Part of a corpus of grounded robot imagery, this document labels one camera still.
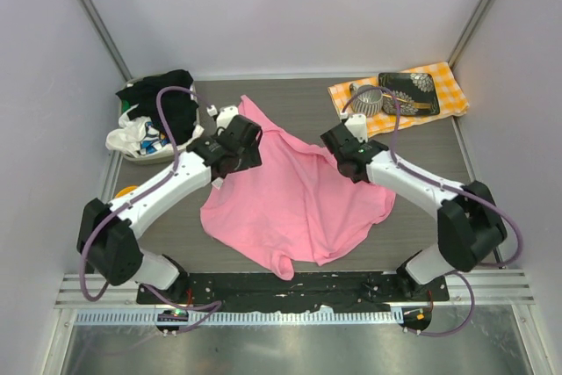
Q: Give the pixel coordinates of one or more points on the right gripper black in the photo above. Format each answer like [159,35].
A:
[363,142]

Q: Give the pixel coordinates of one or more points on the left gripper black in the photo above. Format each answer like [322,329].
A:
[251,158]

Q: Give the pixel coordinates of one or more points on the pink t shirt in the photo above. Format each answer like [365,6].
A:
[294,207]

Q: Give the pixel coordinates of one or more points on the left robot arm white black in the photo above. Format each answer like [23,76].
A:
[109,232]

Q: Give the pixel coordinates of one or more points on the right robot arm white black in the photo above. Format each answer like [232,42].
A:
[469,224]

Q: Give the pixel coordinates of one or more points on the grey striped cup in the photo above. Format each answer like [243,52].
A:
[366,99]

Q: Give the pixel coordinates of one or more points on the black t shirt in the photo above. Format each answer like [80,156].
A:
[140,98]

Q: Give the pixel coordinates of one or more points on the gold spoon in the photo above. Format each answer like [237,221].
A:
[412,103]

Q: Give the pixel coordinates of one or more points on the black floral rectangular plate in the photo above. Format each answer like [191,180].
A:
[419,87]

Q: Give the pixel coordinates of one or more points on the white printed t shirt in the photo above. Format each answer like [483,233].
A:
[140,139]

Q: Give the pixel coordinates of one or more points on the orange checkered cloth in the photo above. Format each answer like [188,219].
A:
[452,100]

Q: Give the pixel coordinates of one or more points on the orange plastic bowl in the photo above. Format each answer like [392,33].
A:
[125,191]

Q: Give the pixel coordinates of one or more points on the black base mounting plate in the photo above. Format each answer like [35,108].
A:
[342,291]

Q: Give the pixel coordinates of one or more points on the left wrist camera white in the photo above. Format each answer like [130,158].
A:
[222,116]

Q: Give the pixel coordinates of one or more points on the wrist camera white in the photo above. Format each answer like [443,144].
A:
[356,123]
[222,116]

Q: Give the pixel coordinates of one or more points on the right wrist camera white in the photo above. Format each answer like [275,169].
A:
[356,123]

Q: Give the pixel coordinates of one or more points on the white slotted cable duct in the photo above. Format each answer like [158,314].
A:
[168,317]

